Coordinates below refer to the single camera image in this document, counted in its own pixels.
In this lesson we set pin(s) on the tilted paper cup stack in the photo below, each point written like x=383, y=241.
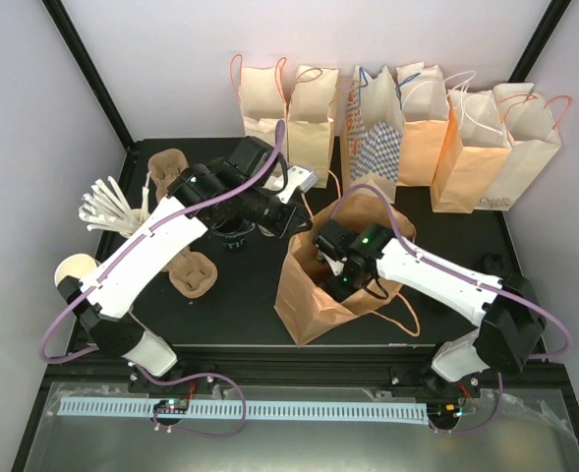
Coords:
x=68, y=274

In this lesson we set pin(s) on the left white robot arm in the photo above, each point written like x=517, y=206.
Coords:
x=101, y=295

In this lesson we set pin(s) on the black cup lid stack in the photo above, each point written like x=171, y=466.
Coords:
x=493, y=263

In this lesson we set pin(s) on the cream paper bag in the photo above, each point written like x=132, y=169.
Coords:
x=311, y=120

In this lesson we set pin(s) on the cup of white stirrers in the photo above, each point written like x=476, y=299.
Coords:
x=106, y=208

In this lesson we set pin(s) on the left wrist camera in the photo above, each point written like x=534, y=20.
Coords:
x=298, y=178

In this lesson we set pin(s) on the white cream logo bag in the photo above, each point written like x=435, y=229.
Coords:
x=532, y=125

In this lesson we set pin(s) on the blue patterned paper bag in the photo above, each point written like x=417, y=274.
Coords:
x=371, y=138

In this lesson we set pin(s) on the orange white paper bag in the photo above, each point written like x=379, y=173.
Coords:
x=425, y=109

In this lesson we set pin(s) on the white paper cup stack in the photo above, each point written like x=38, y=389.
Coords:
x=265, y=232

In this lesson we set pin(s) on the brown kraft paper bag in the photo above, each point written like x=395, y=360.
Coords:
x=310, y=299

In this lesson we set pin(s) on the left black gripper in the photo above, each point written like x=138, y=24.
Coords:
x=285, y=228

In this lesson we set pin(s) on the black paper cup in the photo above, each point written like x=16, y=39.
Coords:
x=232, y=234

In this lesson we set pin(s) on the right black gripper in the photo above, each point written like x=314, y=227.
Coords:
x=337, y=291

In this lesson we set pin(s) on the white slotted cable duct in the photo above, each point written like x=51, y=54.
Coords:
x=253, y=410

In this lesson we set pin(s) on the stacked pulp cup carriers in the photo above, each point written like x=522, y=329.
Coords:
x=164, y=168

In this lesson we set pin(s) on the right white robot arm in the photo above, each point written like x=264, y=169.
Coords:
x=504, y=313

